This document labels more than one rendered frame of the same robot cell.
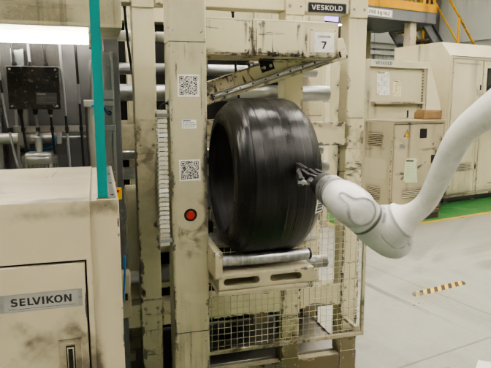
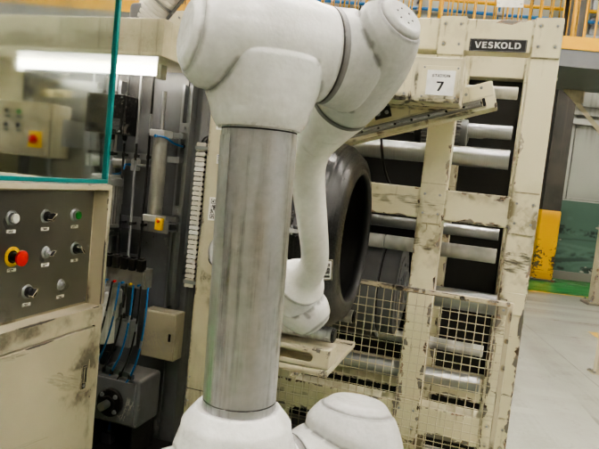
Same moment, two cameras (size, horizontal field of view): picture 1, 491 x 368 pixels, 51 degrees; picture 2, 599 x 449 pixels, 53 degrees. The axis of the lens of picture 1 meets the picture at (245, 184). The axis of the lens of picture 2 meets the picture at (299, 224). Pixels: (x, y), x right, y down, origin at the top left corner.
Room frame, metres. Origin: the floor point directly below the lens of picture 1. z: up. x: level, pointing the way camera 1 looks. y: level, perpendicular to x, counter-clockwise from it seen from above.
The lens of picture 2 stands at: (0.32, -1.07, 1.36)
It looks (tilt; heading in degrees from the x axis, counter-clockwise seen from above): 5 degrees down; 33
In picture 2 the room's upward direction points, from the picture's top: 6 degrees clockwise
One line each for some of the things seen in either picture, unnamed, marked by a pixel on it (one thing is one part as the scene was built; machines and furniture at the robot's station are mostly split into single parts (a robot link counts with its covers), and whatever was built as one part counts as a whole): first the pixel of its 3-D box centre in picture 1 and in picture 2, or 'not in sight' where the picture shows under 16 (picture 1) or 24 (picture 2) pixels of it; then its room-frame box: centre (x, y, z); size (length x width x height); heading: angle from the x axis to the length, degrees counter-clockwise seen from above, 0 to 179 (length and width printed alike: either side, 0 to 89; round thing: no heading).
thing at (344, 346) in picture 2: (252, 271); (289, 346); (1.92, -0.03, 0.80); 0.37 x 0.36 x 0.02; 16
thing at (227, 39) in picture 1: (261, 41); (376, 83); (2.24, -0.07, 1.71); 0.61 x 0.25 x 0.15; 106
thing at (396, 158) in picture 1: (401, 169); not in sight; (6.39, -1.97, 0.62); 0.91 x 0.58 x 1.25; 119
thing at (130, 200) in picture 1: (134, 263); not in sight; (2.60, 0.59, 0.61); 0.33 x 0.06 x 0.86; 16
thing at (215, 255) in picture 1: (207, 250); not in sight; (1.87, 0.14, 0.90); 0.40 x 0.03 x 0.10; 16
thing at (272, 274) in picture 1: (263, 274); (275, 346); (1.78, -0.07, 0.84); 0.36 x 0.09 x 0.06; 106
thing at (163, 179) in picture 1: (164, 178); (200, 215); (1.78, 0.29, 1.19); 0.05 x 0.04 x 0.48; 16
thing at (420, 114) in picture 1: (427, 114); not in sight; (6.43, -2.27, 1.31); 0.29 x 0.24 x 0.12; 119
